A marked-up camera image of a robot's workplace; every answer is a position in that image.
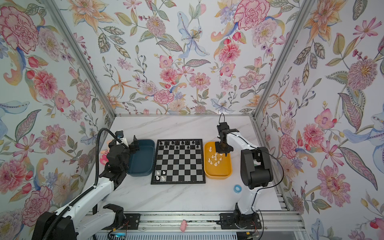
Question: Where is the black corrugated cable hose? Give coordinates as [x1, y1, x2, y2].
[93, 127, 121, 187]

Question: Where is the pink toy left side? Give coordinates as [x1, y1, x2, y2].
[99, 150, 109, 166]

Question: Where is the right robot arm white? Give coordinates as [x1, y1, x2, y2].
[215, 122, 274, 228]

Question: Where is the pink small toy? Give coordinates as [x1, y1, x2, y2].
[180, 220, 188, 233]

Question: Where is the aluminium frame post left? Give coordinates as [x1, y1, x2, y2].
[42, 0, 117, 118]

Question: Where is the black white chess board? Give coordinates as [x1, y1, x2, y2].
[151, 139, 206, 185]

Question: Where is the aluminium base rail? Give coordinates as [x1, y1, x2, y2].
[80, 210, 305, 233]

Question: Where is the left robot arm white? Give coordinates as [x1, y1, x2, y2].
[32, 138, 140, 240]

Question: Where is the yellow plastic bin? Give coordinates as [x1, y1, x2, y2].
[204, 142, 233, 180]

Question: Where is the aluminium frame post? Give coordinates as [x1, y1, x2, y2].
[42, 0, 117, 118]
[253, 1, 314, 120]

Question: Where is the aluminium frame post right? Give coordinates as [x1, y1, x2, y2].
[253, 1, 314, 120]

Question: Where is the teal plastic bin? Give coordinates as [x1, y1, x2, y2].
[127, 139, 156, 177]

